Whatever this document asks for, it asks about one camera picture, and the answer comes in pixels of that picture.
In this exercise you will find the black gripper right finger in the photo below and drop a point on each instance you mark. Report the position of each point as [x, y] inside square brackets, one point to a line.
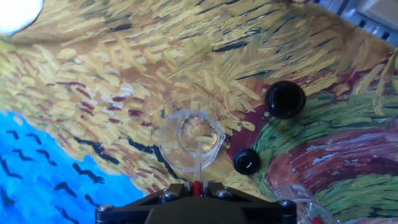
[258, 205]

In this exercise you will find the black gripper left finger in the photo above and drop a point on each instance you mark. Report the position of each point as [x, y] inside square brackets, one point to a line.
[140, 203]

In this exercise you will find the red bulb glass dropper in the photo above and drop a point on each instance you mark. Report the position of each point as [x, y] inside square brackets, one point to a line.
[317, 221]
[196, 186]

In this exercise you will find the black bottle cap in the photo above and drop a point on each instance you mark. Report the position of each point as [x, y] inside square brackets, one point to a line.
[246, 161]

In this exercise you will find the clear glass beaker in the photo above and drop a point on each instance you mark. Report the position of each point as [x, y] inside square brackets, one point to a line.
[186, 155]
[304, 202]

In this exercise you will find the amber glass bottle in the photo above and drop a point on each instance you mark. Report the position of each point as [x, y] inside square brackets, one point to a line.
[284, 99]

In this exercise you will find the painted wheatfield tablecloth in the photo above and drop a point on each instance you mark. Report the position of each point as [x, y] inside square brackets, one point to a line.
[124, 77]

